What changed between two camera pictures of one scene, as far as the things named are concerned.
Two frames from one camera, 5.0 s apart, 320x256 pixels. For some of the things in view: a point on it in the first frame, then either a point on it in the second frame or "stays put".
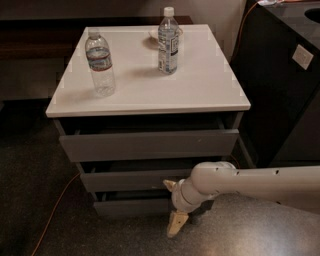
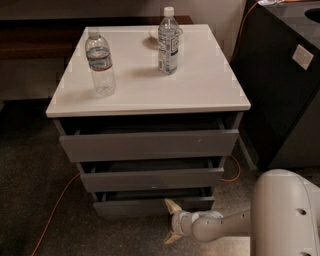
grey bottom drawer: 152,202 stays put
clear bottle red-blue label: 100,62 stays put
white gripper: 178,197 -> 180,222
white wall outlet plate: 302,56 stays put
